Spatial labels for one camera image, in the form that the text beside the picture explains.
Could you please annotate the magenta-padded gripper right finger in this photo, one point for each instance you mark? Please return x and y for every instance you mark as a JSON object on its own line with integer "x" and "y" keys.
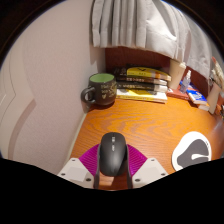
{"x": 151, "y": 170}

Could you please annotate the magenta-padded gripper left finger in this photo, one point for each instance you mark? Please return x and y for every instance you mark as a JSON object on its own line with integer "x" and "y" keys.
{"x": 73, "y": 170}

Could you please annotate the dark grey computer mouse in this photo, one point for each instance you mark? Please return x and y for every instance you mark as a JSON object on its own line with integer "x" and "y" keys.
{"x": 113, "y": 155}

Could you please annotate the white and grey mouse pad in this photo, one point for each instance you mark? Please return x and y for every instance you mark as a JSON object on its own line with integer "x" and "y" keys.
{"x": 193, "y": 150}

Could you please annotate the yellow and white book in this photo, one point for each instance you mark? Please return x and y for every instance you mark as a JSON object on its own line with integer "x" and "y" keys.
{"x": 140, "y": 95}

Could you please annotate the thin red book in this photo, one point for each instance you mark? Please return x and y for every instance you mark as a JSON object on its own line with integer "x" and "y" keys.
{"x": 176, "y": 94}

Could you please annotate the orange book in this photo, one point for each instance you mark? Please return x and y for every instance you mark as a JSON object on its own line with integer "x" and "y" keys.
{"x": 204, "y": 107}

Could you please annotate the dark mug with green inside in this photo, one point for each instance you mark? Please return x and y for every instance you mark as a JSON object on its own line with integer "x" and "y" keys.
{"x": 103, "y": 91}

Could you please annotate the dark book with white pages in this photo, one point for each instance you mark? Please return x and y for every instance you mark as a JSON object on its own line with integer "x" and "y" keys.
{"x": 143, "y": 86}

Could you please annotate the blue book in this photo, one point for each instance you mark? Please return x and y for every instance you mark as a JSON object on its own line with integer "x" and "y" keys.
{"x": 197, "y": 96}

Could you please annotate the thin dark book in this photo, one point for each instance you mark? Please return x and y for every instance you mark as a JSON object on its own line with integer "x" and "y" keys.
{"x": 143, "y": 80}

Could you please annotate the clear pump bottle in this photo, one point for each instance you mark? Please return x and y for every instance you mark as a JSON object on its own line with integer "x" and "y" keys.
{"x": 185, "y": 85}

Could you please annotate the white vase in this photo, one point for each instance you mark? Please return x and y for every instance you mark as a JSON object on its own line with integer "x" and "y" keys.
{"x": 214, "y": 98}

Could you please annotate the black and yellow book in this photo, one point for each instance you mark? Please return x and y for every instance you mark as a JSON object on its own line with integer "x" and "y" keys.
{"x": 146, "y": 72}

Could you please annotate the white pleated curtain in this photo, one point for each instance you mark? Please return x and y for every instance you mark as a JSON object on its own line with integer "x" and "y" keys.
{"x": 140, "y": 23}

